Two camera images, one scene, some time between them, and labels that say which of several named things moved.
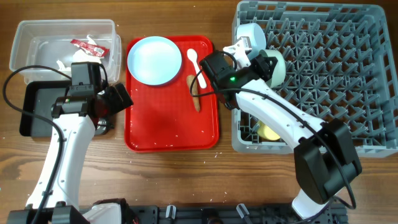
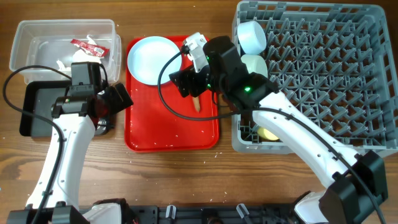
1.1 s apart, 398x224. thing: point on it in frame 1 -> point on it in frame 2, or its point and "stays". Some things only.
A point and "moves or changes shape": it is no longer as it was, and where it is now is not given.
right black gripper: [256, 64] -> [186, 79]
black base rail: [211, 214] stays
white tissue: [81, 56] stays
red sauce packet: [91, 48] stays
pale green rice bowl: [278, 71] moves or changes shape
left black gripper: [117, 104] stays
